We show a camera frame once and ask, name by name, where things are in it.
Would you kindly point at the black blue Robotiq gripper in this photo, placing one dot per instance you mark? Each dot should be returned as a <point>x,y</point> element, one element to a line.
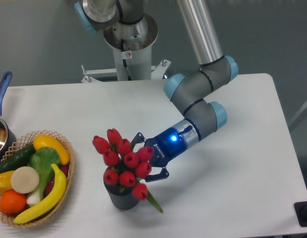
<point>167,145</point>

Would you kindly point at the red tulip bouquet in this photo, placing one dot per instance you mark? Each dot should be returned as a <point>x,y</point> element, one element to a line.
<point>118,154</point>

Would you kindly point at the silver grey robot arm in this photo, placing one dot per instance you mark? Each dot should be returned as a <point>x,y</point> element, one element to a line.
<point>131,33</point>

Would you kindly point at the dark grey ribbed vase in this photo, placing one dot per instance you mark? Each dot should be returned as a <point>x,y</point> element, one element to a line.
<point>119,187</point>

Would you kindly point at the purple red vegetable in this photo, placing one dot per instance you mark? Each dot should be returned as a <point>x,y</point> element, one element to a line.
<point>50,185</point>

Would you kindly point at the yellow banana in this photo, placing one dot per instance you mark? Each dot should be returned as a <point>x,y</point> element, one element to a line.
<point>54,197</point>

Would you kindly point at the green bok choy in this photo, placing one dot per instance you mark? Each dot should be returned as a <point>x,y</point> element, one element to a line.
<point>41,161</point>

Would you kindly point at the yellow squash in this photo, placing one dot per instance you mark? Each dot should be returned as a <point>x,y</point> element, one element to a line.
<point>44,140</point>

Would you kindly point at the round beige disc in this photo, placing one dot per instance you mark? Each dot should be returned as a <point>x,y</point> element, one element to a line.
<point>24,179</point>

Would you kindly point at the dark green cucumber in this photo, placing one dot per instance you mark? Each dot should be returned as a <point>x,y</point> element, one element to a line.
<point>18,159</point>

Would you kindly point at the woven wicker basket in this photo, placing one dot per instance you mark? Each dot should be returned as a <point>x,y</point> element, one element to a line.
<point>24,141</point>

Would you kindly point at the orange fruit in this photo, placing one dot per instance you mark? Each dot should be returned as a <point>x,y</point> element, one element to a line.
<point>12,202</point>

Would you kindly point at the yellow bell pepper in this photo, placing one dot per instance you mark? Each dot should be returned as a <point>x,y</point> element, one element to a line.
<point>5,184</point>

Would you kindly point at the black device at edge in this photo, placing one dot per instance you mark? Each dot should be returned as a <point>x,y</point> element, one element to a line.
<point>301,212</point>

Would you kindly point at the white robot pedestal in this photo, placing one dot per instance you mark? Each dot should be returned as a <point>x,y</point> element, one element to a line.
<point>129,66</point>

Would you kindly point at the blue handled steel pot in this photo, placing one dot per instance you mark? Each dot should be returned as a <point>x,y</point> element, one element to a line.
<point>7,137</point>

